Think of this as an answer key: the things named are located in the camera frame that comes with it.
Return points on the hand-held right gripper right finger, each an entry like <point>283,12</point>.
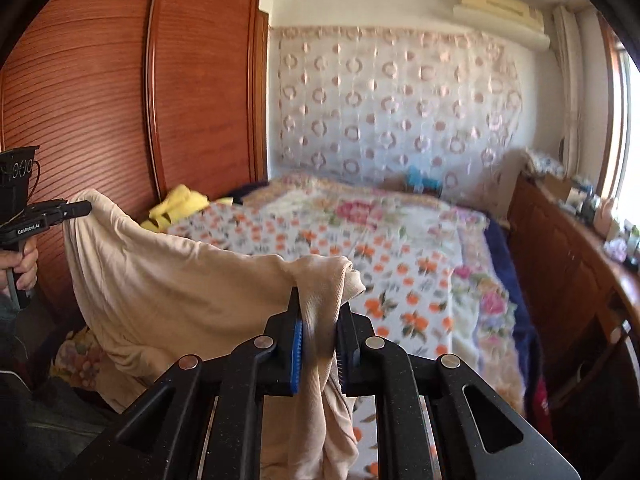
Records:
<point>350,355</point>

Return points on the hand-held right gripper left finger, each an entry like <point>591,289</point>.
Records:
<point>297,355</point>

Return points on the floral blanket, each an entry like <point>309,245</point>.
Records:
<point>360,210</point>

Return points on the person's dark pants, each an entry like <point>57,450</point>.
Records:
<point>45,430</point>

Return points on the beige printed t-shirt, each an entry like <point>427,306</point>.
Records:
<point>175,285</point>

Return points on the cardboard box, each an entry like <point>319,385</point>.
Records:
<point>555,187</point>

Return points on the wooden side cabinet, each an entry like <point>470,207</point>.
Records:
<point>560,260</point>

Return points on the sheer circle pattern curtain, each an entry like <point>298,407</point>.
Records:
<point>390,110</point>

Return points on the navy blue blanket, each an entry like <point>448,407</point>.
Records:
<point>520,310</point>

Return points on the blue bag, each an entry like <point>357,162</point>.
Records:
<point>422,180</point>

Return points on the red cloth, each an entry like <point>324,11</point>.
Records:
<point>541,402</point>

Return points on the wall air conditioner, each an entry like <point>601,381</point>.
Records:
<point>500,10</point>

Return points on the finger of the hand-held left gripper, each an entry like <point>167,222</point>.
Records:
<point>77,209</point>

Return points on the wooden slatted wardrobe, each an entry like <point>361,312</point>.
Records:
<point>125,85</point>

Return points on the wooden framed window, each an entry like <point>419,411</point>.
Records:
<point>625,135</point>

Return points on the yellow plush toy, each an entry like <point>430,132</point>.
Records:
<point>175,207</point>

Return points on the white window curtain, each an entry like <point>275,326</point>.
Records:
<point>567,85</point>

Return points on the folded patterned cloth stack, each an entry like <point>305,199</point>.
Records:
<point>542,162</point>

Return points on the person's left hand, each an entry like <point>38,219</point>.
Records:
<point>27,260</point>

